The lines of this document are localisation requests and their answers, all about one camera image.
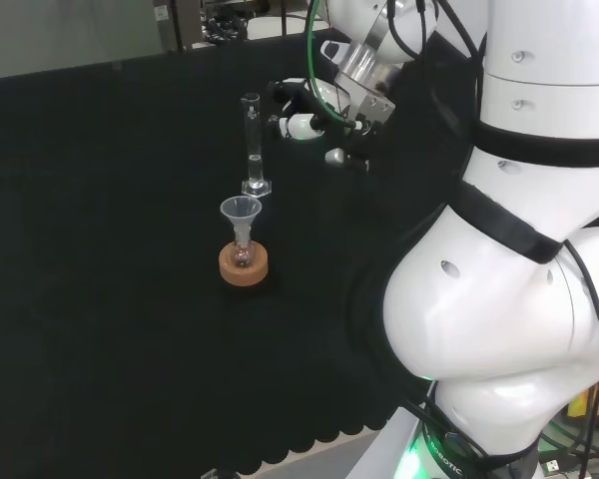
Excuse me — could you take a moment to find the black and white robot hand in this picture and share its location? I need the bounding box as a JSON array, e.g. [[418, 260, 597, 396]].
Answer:
[[267, 77, 396, 175]]

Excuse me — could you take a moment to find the clear glass graduated cylinder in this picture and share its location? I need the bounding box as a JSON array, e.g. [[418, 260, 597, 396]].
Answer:
[[239, 92, 274, 197]]

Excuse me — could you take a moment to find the clear plastic funnel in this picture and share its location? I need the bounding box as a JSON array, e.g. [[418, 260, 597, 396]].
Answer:
[[220, 196, 264, 245]]

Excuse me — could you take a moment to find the small round-bottom glass flask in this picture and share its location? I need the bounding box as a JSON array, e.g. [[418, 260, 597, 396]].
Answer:
[[231, 239, 255, 268]]

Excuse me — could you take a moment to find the grey metal cabinet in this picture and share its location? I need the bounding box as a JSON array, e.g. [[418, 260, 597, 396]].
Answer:
[[152, 0, 205, 54]]

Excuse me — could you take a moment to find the black bench cloth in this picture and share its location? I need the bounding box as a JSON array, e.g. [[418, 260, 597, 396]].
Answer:
[[0, 27, 485, 475]]

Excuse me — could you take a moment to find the grey curtain panel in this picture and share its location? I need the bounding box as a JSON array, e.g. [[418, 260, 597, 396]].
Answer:
[[0, 0, 162, 82]]

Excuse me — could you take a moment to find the green cable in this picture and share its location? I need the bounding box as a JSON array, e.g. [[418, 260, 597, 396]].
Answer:
[[305, 0, 361, 133]]

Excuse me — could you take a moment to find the black cable bundle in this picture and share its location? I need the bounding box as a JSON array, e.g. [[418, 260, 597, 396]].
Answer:
[[203, 13, 252, 45]]

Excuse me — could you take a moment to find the brown cork ring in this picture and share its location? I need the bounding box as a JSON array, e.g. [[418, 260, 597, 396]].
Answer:
[[218, 240, 271, 288]]

